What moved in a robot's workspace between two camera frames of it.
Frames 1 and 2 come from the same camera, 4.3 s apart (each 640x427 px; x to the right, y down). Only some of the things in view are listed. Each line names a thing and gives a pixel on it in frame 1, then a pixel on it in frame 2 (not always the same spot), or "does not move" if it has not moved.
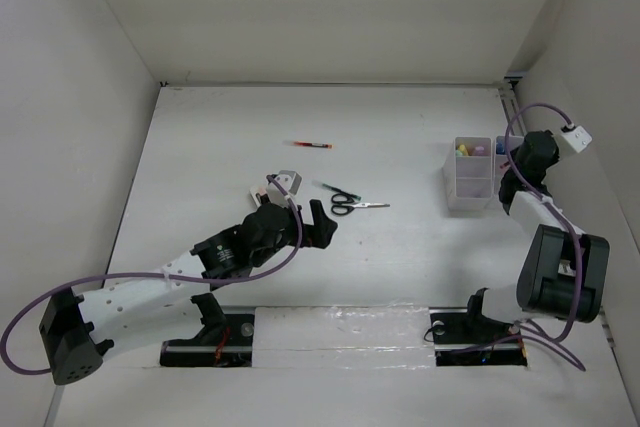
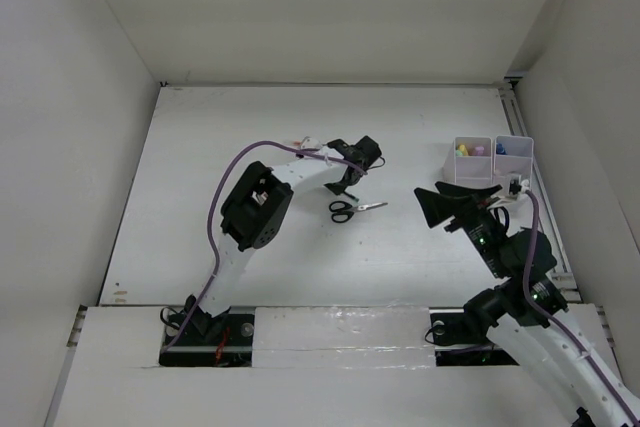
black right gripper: x=555 y=158 → x=438 y=207
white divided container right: x=501 y=162 does not move
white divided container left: x=469 y=181 does not move
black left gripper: x=317 y=235 → x=338 y=190
